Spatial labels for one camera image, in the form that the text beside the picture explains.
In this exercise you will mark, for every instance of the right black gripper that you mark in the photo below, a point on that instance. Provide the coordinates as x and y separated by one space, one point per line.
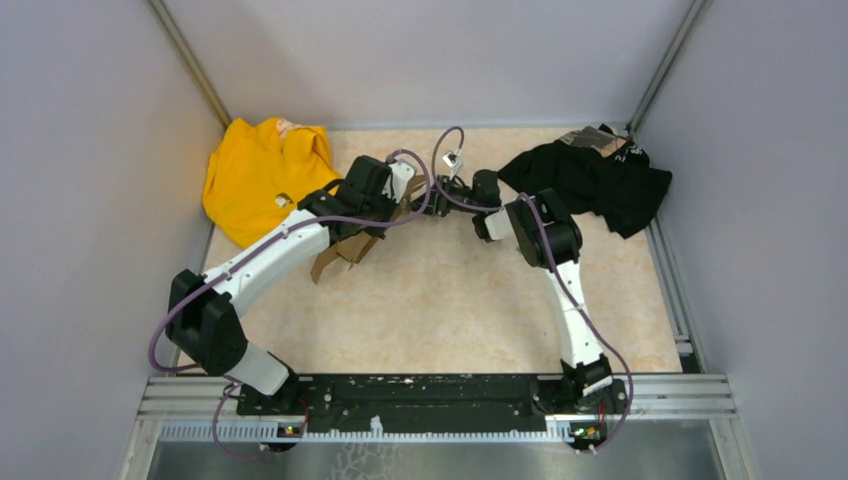
427 204

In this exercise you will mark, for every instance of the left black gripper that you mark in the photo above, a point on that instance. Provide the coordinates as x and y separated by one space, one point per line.
374 229

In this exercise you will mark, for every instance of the brown cardboard box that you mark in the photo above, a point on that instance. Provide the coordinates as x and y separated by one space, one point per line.
353 250

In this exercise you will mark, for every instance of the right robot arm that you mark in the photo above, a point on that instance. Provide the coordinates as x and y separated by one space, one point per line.
549 239

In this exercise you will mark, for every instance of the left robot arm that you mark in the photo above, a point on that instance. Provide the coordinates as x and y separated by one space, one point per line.
205 311

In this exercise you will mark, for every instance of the yellow shirt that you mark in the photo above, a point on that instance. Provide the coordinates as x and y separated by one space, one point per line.
258 173

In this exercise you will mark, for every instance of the black shirt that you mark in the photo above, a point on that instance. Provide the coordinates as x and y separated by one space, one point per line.
594 170

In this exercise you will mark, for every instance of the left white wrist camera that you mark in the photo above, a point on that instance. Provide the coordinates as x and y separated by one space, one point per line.
401 173

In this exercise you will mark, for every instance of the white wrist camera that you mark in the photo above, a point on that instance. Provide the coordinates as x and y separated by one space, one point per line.
453 161
401 173

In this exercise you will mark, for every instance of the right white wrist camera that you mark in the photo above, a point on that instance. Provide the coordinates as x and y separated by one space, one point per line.
453 161

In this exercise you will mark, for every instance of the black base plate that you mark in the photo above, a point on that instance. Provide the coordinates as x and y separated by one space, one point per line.
428 403

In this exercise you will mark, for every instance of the aluminium frame rail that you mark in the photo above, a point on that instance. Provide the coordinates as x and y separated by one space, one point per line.
199 408

